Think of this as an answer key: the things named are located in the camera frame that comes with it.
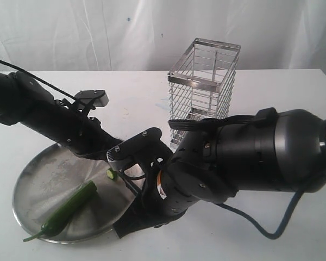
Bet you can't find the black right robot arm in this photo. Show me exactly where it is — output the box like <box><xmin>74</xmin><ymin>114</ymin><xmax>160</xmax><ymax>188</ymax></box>
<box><xmin>107</xmin><ymin>108</ymin><xmax>326</xmax><ymax>240</ymax></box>

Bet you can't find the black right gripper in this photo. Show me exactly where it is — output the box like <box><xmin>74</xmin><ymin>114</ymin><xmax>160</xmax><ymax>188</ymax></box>
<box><xmin>113</xmin><ymin>163</ymin><xmax>199</xmax><ymax>239</ymax></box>

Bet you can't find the chrome wire utensil rack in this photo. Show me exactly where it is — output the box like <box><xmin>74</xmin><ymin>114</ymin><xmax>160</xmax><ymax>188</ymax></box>
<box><xmin>167</xmin><ymin>37</ymin><xmax>241</xmax><ymax>147</ymax></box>

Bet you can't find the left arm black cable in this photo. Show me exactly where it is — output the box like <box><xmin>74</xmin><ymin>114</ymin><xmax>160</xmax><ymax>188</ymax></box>
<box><xmin>0</xmin><ymin>57</ymin><xmax>79</xmax><ymax>103</ymax></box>

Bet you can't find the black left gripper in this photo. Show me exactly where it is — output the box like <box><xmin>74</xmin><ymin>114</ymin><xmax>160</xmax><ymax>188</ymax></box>
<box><xmin>60</xmin><ymin>117</ymin><xmax>122</xmax><ymax>160</ymax></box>

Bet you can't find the green cucumber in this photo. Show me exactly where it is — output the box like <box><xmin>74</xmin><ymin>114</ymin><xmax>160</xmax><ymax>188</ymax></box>
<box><xmin>22</xmin><ymin>181</ymin><xmax>97</xmax><ymax>242</ymax></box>

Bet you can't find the white backdrop curtain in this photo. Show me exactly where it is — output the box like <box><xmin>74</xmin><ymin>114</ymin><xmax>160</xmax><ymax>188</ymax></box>
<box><xmin>0</xmin><ymin>1</ymin><xmax>326</xmax><ymax>73</ymax></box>

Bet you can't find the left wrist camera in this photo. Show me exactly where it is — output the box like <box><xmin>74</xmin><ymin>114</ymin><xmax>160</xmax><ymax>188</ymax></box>
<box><xmin>71</xmin><ymin>90</ymin><xmax>109</xmax><ymax>115</ymax></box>

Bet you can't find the green vegetable piece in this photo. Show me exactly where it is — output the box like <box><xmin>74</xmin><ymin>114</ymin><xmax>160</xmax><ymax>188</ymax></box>
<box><xmin>106</xmin><ymin>168</ymin><xmax>117</xmax><ymax>181</ymax></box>

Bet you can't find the round steel plate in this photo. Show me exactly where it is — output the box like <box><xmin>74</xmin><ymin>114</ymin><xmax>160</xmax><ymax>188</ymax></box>
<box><xmin>12</xmin><ymin>144</ymin><xmax>135</xmax><ymax>244</ymax></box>

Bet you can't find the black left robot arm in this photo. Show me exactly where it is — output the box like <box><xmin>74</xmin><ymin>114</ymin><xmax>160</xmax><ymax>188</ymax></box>
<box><xmin>0</xmin><ymin>72</ymin><xmax>121</xmax><ymax>160</ymax></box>

